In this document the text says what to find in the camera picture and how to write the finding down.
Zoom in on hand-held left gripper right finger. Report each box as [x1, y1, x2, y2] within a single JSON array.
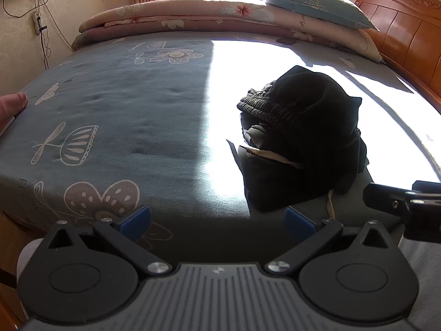
[[266, 206, 391, 278]]

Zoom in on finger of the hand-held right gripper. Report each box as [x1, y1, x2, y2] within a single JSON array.
[[363, 183, 414, 218]]

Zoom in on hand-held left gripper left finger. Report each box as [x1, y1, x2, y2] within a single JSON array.
[[47, 205, 173, 278]]

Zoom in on black drawstring pants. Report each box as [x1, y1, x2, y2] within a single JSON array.
[[225, 65, 371, 221]]

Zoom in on person's grey clothing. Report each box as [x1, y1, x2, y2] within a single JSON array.
[[396, 238, 441, 331]]

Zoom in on folded pink garment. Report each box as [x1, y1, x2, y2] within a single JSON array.
[[0, 91, 30, 138]]

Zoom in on wooden headboard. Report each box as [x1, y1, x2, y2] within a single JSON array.
[[355, 0, 441, 113]]

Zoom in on light blue pillow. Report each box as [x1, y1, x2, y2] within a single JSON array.
[[255, 0, 380, 31]]

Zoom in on folded floral quilt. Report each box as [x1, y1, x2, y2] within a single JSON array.
[[71, 0, 383, 63]]

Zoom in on white power strip with cables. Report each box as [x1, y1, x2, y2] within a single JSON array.
[[3, 0, 74, 71]]

